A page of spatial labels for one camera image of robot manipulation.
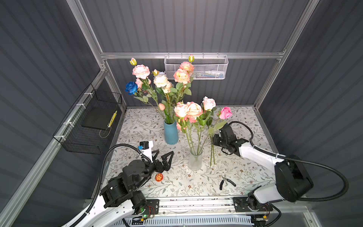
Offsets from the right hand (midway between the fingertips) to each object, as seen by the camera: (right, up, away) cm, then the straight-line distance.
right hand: (215, 138), depth 90 cm
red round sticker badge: (-35, -22, -7) cm, 42 cm away
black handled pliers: (+4, -23, -8) cm, 24 cm away
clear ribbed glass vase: (-13, -11, -10) cm, 20 cm away
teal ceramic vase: (-29, +3, +1) cm, 29 cm away
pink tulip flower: (-33, +20, -10) cm, 39 cm away
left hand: (-28, -3, -25) cm, 38 cm away
